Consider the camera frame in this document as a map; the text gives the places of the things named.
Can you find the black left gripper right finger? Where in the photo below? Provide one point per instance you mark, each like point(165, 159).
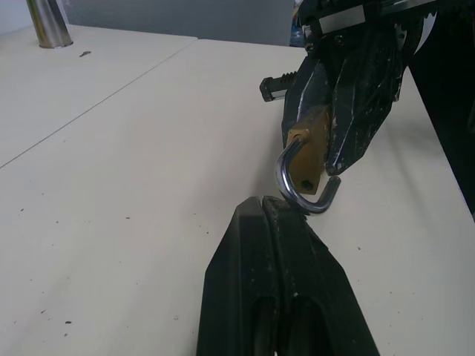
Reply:
point(315, 296)

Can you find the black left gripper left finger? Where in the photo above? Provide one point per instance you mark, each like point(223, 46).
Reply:
point(237, 282)

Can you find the small dark metal bit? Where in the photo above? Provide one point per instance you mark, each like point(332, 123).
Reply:
point(84, 53)

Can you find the brass padlock with steel shackle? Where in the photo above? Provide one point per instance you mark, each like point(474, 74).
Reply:
point(308, 148)

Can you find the blue printed package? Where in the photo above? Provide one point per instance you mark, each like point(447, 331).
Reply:
point(296, 29)

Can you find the brushed steel round post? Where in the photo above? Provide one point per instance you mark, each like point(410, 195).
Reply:
point(48, 26)

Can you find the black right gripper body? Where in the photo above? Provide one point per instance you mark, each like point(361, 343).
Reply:
point(345, 15)

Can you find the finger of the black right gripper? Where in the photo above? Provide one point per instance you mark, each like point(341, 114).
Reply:
point(363, 107)
point(308, 92)

